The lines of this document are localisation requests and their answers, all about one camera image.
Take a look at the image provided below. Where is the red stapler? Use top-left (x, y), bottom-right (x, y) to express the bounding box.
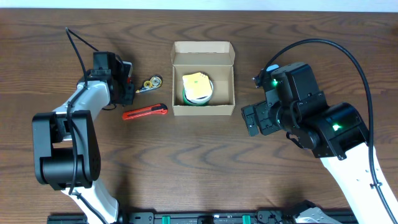
top-left (123, 61), bottom-right (133, 83)

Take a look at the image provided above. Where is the correction tape dispenser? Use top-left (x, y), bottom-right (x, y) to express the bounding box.
top-left (136, 75), bottom-right (163, 93)

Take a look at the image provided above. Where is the red utility knife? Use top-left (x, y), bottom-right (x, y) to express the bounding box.
top-left (122, 103), bottom-right (168, 121)

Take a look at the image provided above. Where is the green tape roll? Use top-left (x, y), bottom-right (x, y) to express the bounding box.
top-left (182, 89), bottom-right (212, 106)

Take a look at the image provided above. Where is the yellow sticky note pad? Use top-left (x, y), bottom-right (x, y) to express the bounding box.
top-left (182, 72), bottom-right (213, 100)

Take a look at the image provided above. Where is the white tape roll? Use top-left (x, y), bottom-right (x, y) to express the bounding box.
top-left (182, 80), bottom-right (214, 105)

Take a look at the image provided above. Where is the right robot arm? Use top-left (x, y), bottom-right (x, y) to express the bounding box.
top-left (241, 90), bottom-right (397, 223)

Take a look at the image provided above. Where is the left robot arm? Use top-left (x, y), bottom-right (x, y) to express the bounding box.
top-left (32, 63), bottom-right (134, 223)

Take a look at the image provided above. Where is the open brown cardboard box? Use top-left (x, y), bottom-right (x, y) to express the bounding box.
top-left (171, 41), bottom-right (235, 116)

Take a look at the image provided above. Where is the left black cable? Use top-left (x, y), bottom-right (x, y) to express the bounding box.
top-left (65, 27), bottom-right (108, 224)

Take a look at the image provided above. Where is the black cable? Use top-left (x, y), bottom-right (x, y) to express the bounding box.
top-left (65, 27), bottom-right (108, 224)
top-left (257, 38), bottom-right (398, 224)

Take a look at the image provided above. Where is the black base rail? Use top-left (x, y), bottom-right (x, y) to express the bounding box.
top-left (47, 210), bottom-right (358, 224)

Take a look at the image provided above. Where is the right black cable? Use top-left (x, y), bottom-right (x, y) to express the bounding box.
top-left (257, 38), bottom-right (398, 224)

